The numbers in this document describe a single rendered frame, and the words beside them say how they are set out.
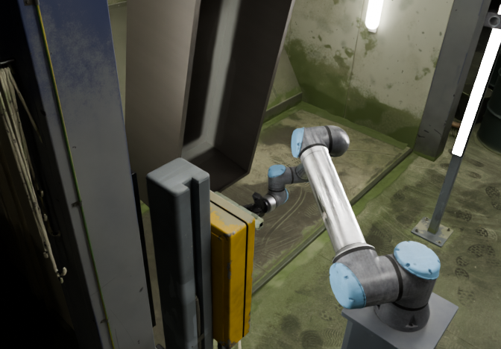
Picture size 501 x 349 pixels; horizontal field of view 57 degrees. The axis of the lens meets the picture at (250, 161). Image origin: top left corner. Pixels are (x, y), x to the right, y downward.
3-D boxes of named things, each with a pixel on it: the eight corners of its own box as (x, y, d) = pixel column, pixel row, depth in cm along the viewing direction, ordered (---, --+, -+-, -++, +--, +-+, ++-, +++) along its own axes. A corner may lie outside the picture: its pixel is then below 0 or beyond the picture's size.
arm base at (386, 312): (437, 307, 165) (444, 288, 159) (414, 342, 153) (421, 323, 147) (388, 280, 175) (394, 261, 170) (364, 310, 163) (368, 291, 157)
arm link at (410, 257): (439, 303, 154) (453, 267, 144) (393, 313, 150) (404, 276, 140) (414, 270, 166) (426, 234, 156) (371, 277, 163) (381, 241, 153)
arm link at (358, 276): (404, 291, 141) (327, 115, 186) (352, 300, 138) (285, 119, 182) (388, 309, 153) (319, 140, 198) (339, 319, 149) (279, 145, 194)
